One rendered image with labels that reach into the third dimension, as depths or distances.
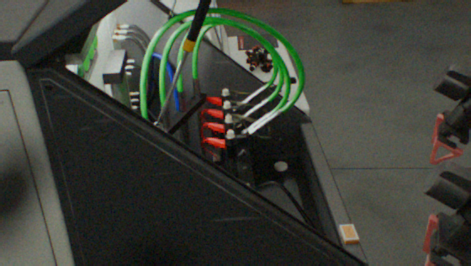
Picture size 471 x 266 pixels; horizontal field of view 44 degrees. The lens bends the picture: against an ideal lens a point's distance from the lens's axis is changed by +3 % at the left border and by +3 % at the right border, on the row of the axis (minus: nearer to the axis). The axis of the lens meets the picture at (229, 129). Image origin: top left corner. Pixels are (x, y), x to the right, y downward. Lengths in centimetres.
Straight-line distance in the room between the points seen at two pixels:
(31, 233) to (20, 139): 20
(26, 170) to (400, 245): 205
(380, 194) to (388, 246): 40
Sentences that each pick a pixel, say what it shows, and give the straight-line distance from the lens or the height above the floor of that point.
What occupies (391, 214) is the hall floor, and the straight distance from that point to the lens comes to 297.
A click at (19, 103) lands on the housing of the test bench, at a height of 139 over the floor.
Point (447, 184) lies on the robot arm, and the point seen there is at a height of 120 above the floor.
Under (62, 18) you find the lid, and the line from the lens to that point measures 89.
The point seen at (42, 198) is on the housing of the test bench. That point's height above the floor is 121.
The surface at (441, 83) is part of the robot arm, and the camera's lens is 143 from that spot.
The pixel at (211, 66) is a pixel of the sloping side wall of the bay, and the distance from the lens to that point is 163.
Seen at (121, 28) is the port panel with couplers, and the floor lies 130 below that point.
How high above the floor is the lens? 178
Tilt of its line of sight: 29 degrees down
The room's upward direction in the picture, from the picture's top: 4 degrees counter-clockwise
